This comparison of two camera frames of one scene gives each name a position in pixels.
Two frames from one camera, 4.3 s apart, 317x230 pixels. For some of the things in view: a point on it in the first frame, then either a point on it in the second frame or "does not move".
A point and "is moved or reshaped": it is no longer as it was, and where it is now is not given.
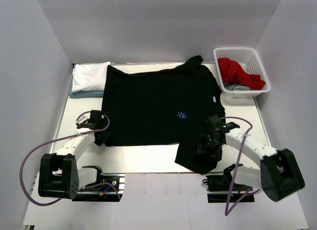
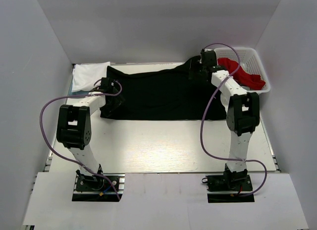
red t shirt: x=233 y=73 does not move
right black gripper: x=203 y=139 to x=197 y=76
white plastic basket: x=248 y=59 does not move
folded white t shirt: x=89 y=76 does not move
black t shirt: x=165 y=107 is moved or reshaped
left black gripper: x=100 y=142 to x=118 y=100
